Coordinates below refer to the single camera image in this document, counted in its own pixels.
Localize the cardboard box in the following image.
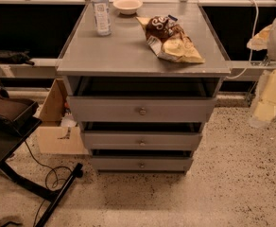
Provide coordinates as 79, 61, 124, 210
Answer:
37, 79, 88, 154

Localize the white paper bowl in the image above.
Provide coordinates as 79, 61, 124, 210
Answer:
113, 0, 143, 15

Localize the grey top drawer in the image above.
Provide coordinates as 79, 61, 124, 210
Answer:
67, 96, 216, 123

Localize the grey middle drawer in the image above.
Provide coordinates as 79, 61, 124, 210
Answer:
81, 131, 202, 150

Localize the grey drawer cabinet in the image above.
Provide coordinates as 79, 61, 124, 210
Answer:
56, 1, 232, 175

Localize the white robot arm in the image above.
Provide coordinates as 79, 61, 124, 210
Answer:
247, 18, 276, 128

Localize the black stand with tray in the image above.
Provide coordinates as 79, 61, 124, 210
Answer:
0, 115, 83, 227

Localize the clear plastic water bottle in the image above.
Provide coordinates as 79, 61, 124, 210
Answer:
91, 0, 112, 36

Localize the brown padded seat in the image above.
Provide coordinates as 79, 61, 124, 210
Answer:
0, 89, 38, 125

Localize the yellow brown chip bag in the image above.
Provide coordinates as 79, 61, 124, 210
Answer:
137, 15, 205, 63

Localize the white hanging cable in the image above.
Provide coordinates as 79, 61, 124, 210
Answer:
225, 0, 260, 80

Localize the grey drawer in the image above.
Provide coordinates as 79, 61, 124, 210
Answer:
81, 131, 202, 150
67, 96, 216, 123
90, 157, 193, 172

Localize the black floor cable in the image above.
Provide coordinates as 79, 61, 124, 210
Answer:
24, 140, 75, 227

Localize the grey bottom drawer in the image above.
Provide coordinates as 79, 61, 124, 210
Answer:
90, 157, 193, 172

